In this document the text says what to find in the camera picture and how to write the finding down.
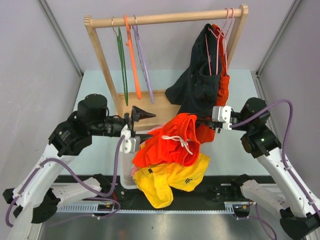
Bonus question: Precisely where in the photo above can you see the bright orange shorts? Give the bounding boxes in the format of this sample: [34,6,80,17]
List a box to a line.
[132,113,201,168]

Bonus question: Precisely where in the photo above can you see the orange plastic hanger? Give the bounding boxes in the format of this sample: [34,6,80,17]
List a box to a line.
[124,14,142,100]

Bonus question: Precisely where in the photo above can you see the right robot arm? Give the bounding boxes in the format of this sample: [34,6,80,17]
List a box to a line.
[194,97,320,240]

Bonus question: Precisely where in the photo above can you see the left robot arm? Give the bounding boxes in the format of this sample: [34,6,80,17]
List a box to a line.
[2,93,154,240]

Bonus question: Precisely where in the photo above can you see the dark orange hanging shorts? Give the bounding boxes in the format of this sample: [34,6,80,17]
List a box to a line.
[195,24,230,144]

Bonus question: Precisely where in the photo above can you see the black shorts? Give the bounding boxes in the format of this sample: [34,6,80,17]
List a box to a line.
[165,23,223,114]

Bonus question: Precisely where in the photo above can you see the yellow shorts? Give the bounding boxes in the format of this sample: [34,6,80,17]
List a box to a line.
[133,153,210,209]

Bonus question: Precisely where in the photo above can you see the lilac hanger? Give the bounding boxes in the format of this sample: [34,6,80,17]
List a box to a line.
[132,15,155,105]

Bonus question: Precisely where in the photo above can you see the pink hanger with black shorts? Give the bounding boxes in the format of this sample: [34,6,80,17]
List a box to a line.
[205,7,235,76]

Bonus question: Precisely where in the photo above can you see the pink hanger with orange shorts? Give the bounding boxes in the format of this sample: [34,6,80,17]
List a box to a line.
[218,8,235,76]

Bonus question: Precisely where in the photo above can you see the green hanger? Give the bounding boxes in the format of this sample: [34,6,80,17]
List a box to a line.
[111,18,129,106]

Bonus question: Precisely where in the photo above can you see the wooden clothes rack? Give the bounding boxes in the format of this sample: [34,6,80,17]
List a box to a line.
[84,4,249,131]

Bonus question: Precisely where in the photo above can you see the pink patterned cloth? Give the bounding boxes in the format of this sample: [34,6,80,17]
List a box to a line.
[131,123,165,177]

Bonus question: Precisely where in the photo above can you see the white plastic basket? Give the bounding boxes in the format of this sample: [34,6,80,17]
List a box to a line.
[118,130,148,190]

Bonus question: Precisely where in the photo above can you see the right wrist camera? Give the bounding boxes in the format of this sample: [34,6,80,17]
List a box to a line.
[211,105,232,122]

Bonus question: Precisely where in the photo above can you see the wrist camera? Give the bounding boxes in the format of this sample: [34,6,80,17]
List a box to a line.
[211,105,232,122]
[120,125,141,154]

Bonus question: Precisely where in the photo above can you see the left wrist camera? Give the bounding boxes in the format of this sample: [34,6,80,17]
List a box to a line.
[120,125,141,154]

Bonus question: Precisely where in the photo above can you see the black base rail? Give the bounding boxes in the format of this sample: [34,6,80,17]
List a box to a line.
[49,174,278,218]

